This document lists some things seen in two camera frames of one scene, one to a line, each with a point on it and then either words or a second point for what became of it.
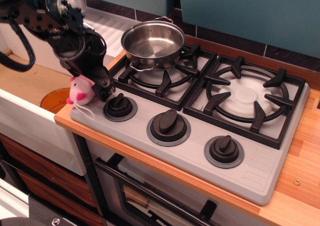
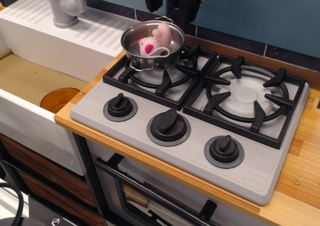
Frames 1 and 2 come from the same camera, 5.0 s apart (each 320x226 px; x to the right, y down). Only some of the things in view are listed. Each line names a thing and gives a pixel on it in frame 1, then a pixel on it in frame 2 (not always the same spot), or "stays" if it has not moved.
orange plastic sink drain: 54,100 stays
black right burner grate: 246,98 stays
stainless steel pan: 152,44 stays
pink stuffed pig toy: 81,91 -> 161,38
